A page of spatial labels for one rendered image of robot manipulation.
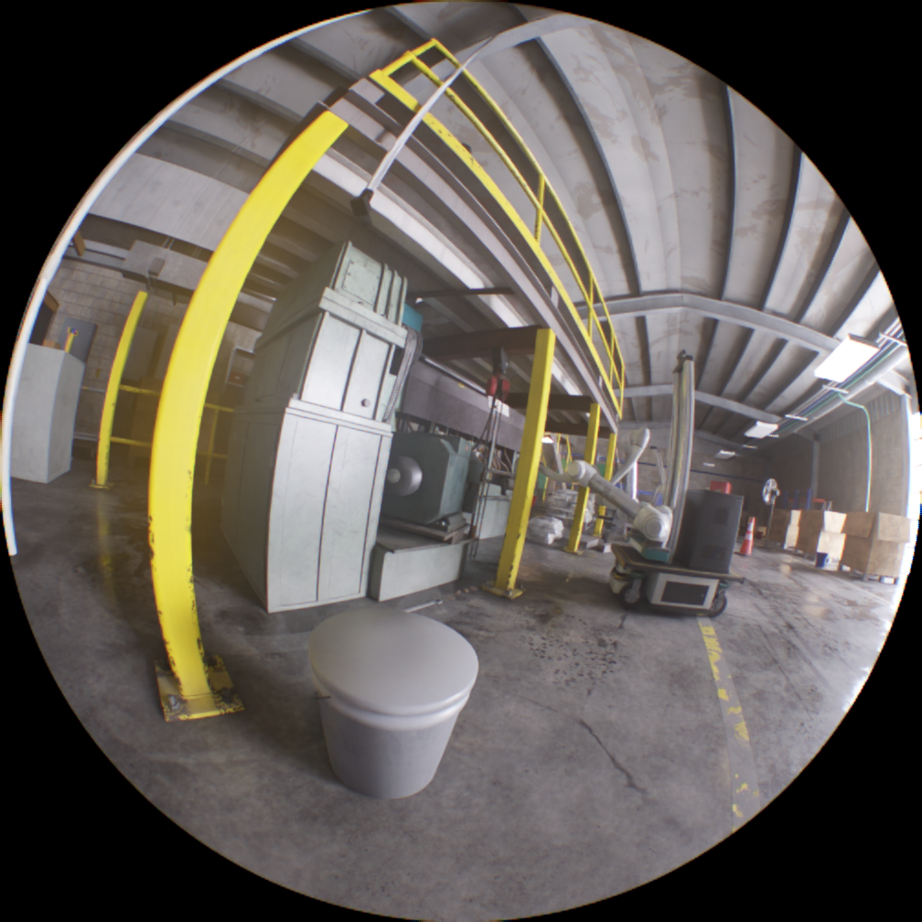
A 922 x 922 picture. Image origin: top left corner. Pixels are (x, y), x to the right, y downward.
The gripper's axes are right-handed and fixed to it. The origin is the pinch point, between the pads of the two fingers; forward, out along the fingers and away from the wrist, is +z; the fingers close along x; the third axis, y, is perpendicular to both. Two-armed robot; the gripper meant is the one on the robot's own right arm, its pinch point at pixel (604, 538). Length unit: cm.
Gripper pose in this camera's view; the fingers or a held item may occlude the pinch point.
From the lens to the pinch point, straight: 238.7
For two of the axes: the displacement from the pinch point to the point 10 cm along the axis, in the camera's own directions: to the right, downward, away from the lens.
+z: -1.8, 9.8, -0.2
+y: 9.2, 1.6, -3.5
